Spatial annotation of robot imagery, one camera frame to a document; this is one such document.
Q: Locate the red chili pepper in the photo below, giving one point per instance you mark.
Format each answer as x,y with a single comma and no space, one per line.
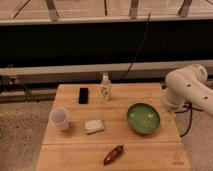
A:
113,154

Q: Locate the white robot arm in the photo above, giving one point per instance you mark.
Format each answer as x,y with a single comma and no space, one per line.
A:
187,84

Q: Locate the white folded cloth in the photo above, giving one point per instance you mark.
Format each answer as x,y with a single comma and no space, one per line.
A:
93,126

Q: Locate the green ceramic bowl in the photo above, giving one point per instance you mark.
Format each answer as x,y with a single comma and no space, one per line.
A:
143,118

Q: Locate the white plastic cup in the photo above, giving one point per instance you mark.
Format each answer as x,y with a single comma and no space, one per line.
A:
59,117

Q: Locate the black smartphone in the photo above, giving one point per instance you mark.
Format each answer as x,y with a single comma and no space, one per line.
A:
83,96

